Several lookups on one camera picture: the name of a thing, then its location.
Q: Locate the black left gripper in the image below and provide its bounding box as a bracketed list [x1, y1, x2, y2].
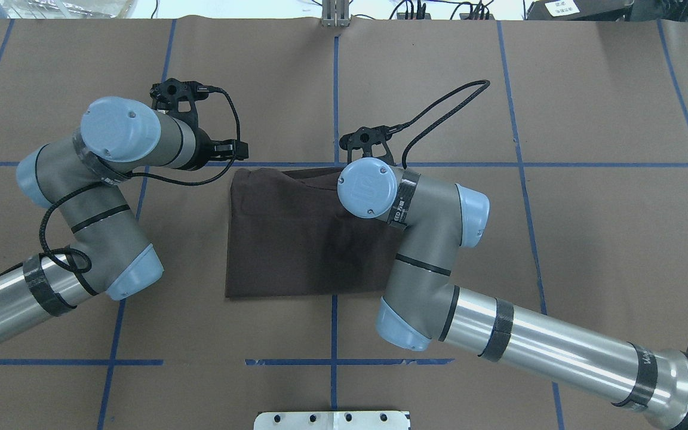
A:
[150, 78, 250, 171]

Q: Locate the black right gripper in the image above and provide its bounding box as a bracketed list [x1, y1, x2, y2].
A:
[339, 125, 395, 164]

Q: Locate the dark brown t-shirt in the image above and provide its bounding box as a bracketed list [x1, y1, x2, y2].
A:
[226, 168, 403, 299]

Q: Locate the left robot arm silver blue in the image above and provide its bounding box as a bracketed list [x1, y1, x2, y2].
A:
[0, 78, 248, 343]

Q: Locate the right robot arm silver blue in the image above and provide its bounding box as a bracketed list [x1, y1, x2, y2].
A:
[337, 125, 688, 429]

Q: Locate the black box with white label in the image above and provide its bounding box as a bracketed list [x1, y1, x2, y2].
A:
[525, 1, 634, 22]

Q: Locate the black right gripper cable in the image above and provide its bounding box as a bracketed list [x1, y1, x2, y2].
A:
[383, 79, 492, 169]

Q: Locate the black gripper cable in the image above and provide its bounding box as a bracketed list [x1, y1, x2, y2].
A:
[39, 87, 242, 275]
[383, 79, 492, 169]

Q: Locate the aluminium frame post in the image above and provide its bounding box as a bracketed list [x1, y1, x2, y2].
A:
[317, 0, 351, 28]

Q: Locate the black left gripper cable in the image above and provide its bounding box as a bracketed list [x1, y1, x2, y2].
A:
[39, 87, 242, 275]

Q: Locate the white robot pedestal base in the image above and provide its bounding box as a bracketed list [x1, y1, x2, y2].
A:
[253, 410, 412, 429]

